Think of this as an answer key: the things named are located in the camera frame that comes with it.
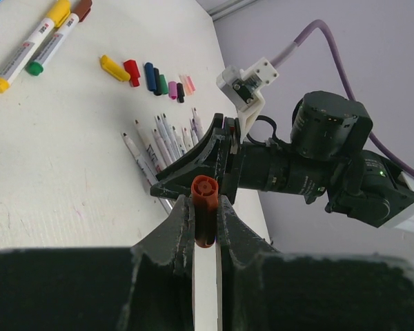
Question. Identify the brown capped marker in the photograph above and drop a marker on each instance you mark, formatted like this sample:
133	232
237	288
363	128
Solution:
148	175

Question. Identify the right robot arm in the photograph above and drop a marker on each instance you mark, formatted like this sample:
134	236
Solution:
325	156

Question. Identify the translucent orange pen cap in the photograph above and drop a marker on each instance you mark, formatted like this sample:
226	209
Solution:
187	87

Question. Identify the red capped pen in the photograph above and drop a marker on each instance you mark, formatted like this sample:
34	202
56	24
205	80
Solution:
162	147

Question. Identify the purple capped marker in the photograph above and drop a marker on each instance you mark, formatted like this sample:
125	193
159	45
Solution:
187	139

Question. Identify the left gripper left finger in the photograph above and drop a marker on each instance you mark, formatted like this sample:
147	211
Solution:
148	286

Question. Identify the purple marker cap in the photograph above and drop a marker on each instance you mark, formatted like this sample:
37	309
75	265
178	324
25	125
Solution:
172	90

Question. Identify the yellow marker cap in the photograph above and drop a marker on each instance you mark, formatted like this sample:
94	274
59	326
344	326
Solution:
113	69

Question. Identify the dark red capped marker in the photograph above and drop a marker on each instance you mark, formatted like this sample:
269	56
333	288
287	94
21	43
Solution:
77	15

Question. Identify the blue pen cap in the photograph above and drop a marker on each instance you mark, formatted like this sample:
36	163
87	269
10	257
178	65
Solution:
150	76

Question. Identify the black marker cap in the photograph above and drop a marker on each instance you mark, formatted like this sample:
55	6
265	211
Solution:
158	89

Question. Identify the red pen cap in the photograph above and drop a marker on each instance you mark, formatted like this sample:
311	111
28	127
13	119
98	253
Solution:
132	69

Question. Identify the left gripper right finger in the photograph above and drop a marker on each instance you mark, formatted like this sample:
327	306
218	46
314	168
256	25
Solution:
260	288

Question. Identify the yellow green capped marker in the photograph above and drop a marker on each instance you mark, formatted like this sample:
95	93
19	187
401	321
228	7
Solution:
17	62

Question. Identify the blue capped pen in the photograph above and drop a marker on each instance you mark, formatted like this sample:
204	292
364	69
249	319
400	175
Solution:
166	138

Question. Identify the black pen cap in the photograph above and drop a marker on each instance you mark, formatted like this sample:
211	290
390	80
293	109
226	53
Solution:
180	93

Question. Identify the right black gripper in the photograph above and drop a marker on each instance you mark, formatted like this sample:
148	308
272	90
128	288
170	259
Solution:
262	166

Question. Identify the green marker cap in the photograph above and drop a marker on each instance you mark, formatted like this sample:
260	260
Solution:
163	84

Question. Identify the grey purple pen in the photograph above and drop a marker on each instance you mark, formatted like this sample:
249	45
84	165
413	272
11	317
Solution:
193	132

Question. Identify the pink capped marker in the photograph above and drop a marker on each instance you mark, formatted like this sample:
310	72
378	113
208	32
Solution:
197	124

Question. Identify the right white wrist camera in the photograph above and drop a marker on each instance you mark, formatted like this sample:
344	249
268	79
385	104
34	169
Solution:
243	89

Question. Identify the brown marker cap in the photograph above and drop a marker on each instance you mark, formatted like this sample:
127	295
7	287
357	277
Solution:
205	192

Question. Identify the pink marker cap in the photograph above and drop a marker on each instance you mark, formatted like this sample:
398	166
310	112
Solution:
191	84

